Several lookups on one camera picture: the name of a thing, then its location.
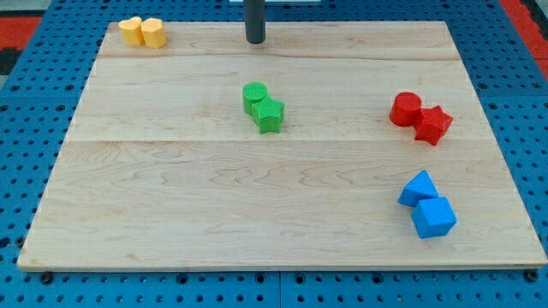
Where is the light wooden board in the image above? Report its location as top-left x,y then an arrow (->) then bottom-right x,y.
18,21 -> 547,272

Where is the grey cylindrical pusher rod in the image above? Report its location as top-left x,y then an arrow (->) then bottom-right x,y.
243,0 -> 266,44

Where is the yellow heart block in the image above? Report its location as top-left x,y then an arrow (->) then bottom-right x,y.
118,16 -> 145,46

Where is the red cylinder block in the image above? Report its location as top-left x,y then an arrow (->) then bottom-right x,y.
389,92 -> 422,127

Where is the red star block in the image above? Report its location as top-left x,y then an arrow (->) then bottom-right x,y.
414,105 -> 453,145

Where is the blue cube block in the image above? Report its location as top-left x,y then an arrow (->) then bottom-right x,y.
411,197 -> 457,239

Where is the green cylinder block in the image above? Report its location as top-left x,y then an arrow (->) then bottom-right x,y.
241,81 -> 268,115

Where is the blue triangle block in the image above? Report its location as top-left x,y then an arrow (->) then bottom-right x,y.
397,169 -> 439,207

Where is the green star block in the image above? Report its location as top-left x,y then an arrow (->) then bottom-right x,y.
252,97 -> 284,133

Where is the yellow hexagon block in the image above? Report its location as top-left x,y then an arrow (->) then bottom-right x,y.
140,18 -> 168,49

